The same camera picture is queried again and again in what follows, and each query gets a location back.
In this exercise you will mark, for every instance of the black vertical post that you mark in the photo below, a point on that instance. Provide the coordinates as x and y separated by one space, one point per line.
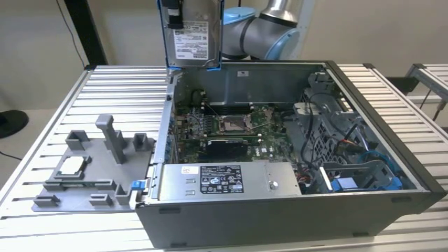
86 34

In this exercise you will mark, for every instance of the silver power supply unit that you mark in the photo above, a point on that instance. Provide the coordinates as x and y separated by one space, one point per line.
175 183

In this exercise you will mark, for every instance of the black table bracket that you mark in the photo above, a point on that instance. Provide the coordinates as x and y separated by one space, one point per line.
403 82

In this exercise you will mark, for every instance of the grey slatted side table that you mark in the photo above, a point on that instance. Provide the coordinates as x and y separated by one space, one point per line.
434 76

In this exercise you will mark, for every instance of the blue plastic bay latch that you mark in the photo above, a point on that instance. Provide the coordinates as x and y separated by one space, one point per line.
345 183

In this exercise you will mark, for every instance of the silver CPU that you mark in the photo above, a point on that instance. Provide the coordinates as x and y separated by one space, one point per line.
71 165

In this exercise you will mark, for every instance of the blue plastic clip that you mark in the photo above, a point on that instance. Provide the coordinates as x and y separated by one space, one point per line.
138 184

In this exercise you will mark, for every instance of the silver disk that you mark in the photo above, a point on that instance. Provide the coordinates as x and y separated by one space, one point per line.
193 44

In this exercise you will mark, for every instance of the black open PC case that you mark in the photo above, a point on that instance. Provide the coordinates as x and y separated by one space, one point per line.
245 223

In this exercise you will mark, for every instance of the grey plastic parts rack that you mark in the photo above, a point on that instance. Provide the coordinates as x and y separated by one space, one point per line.
102 168

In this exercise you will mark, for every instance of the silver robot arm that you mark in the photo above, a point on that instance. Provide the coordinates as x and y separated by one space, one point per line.
259 34

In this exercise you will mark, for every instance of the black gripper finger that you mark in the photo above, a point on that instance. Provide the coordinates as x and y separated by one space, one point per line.
175 18

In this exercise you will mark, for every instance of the green motherboard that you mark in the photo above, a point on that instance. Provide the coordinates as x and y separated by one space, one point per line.
273 136

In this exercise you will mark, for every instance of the grey metal disk bay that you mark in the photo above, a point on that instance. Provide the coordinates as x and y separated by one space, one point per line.
326 147

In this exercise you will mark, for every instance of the CPU socket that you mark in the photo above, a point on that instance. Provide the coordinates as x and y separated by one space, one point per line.
233 126

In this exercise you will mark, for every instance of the black round stand base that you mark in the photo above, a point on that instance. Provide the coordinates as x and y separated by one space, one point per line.
13 123

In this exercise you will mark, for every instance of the thin metal locking lever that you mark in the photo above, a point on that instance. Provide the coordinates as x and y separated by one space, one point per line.
211 109

